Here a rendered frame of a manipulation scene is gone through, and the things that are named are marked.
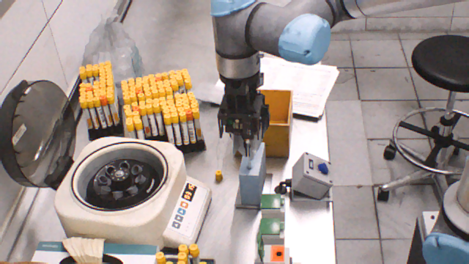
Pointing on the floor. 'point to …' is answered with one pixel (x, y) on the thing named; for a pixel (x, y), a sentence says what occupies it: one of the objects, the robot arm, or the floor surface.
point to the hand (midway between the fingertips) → (248, 149)
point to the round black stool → (440, 52)
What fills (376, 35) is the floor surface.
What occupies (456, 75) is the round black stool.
